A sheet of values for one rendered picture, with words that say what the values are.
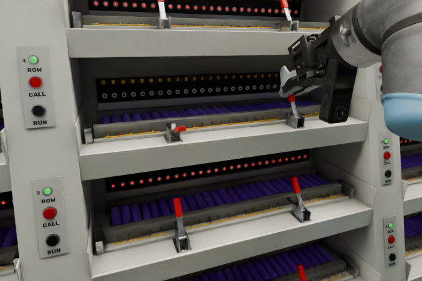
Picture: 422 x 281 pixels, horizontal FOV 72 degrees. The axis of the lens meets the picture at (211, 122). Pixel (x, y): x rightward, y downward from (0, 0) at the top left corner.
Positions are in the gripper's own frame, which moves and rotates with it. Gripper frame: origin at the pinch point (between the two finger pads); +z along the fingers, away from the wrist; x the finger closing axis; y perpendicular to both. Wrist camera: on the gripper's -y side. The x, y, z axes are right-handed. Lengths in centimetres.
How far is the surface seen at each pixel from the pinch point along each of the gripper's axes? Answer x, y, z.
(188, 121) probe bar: 22.5, -3.0, 2.6
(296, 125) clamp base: 1.0, -7.1, -2.3
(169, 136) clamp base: 27.7, -6.5, -2.3
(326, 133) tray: -6.3, -9.6, -2.0
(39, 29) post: 46.0, 11.1, -7.7
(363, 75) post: -18.0, 2.1, -4.6
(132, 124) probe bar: 33.3, -2.7, 2.2
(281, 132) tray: 5.0, -8.3, -2.7
